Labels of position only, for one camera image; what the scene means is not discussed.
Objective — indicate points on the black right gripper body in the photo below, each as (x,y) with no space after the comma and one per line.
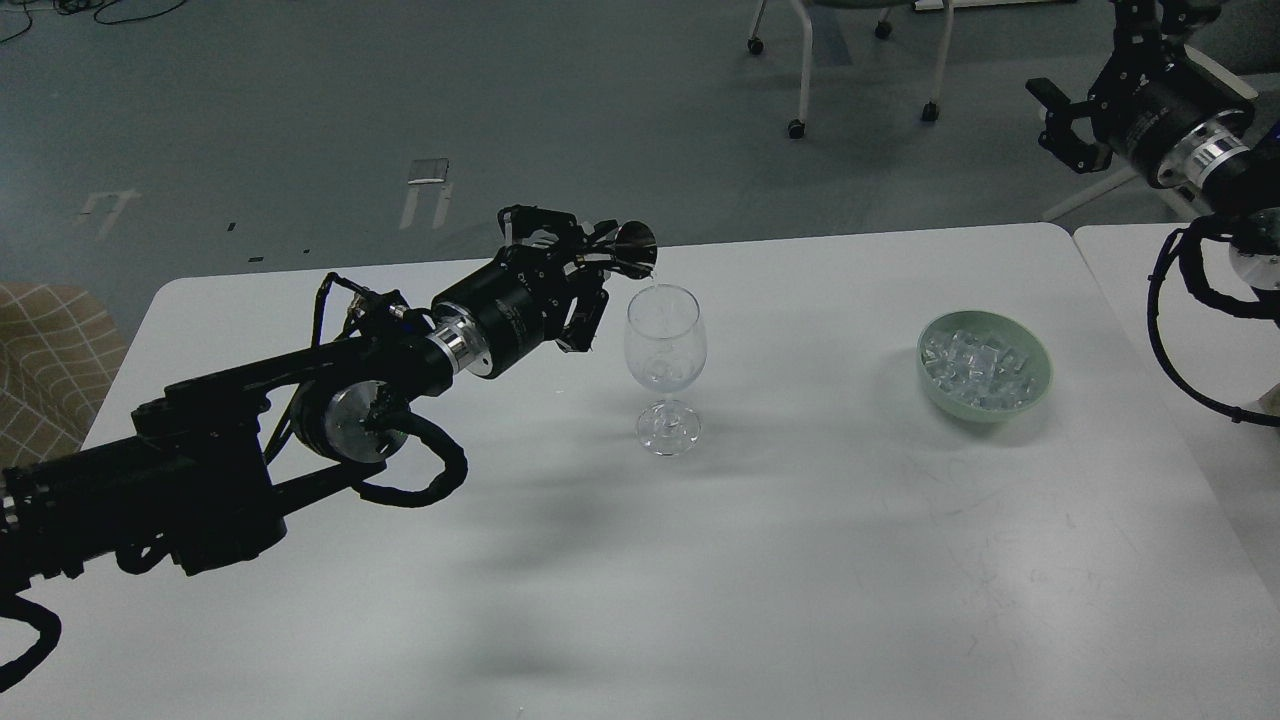
(1174,121)

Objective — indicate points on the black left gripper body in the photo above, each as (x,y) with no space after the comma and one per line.
(491,319)

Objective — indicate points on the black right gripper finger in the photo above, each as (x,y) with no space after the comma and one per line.
(1058,136)

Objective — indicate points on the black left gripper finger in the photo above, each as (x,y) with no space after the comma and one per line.
(533,236)
(589,301)

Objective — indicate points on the steel double jigger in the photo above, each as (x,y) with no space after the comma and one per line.
(629,248)

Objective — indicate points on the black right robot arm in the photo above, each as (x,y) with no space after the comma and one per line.
(1226,255)

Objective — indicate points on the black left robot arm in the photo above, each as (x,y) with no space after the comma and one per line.
(217,463)

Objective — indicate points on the clear wine glass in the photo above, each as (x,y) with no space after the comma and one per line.
(665,349)

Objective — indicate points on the pile of ice cubes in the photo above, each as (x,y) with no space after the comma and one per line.
(982,369)

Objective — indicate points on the green bowl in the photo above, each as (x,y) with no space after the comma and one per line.
(979,321)

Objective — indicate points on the white chair frame with casters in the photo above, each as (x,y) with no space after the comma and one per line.
(819,41)

